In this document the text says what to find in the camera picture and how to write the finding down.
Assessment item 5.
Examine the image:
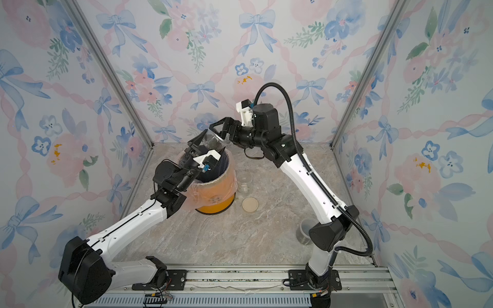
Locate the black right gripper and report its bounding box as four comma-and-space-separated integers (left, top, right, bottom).
213, 116, 270, 150

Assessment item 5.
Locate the glass jar with tea leaves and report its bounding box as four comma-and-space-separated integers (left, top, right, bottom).
237, 171, 253, 195

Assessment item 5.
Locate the beige jar lid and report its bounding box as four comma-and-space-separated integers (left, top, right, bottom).
241, 197, 259, 213

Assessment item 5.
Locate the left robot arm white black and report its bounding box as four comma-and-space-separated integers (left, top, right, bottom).
59, 131, 220, 305

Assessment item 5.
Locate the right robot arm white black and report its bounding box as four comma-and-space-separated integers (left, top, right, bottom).
209, 104, 359, 291

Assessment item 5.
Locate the orange trash bin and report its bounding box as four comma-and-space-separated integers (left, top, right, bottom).
180, 148, 238, 215

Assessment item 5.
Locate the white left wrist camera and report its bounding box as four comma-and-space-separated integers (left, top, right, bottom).
193, 150, 221, 173

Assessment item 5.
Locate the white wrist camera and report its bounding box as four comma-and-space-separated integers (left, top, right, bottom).
236, 100, 254, 127
193, 150, 221, 173

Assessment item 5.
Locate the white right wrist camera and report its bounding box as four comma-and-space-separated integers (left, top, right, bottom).
236, 100, 254, 127

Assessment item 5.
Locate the left aluminium corner post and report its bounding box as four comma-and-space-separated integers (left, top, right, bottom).
61, 0, 154, 150

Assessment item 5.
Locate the aluminium corner post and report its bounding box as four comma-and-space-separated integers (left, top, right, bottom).
330, 0, 408, 150
61, 0, 154, 150

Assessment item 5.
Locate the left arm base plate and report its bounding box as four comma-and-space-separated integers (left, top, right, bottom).
132, 269, 187, 291

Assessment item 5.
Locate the aluminium frame rail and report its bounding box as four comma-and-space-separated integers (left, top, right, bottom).
90, 265, 404, 307

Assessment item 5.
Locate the black corrugated cable conduit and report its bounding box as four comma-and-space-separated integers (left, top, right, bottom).
253, 82, 374, 258

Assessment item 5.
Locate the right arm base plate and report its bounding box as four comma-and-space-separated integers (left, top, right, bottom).
282, 269, 342, 292

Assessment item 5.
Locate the right aluminium corner post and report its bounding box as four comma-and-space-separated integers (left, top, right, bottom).
330, 0, 408, 150

